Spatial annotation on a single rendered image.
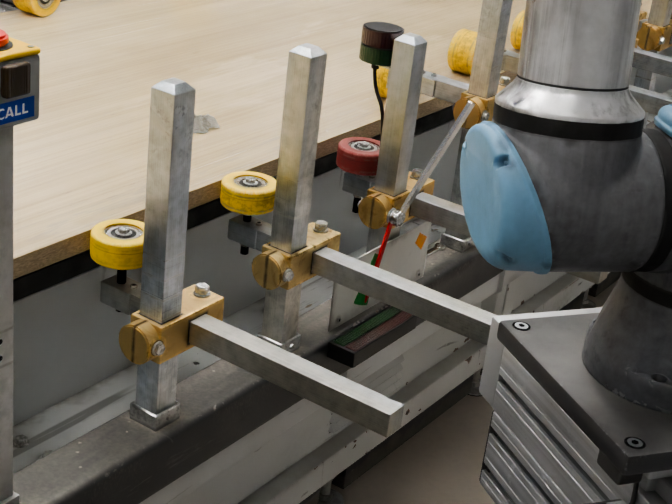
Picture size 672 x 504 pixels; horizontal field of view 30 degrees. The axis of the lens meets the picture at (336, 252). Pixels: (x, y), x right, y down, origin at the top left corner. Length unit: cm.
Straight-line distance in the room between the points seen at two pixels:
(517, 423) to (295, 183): 52
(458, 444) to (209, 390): 133
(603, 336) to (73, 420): 85
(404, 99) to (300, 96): 26
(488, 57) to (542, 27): 105
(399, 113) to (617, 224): 87
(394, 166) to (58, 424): 60
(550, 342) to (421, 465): 168
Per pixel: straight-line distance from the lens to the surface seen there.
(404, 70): 179
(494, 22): 199
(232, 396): 164
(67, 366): 174
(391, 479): 274
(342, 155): 191
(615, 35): 96
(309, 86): 158
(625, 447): 102
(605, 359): 109
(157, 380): 153
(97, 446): 153
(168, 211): 142
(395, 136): 182
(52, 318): 168
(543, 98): 95
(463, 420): 299
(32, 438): 169
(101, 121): 195
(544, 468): 121
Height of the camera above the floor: 156
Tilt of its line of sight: 25 degrees down
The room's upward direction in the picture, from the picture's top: 7 degrees clockwise
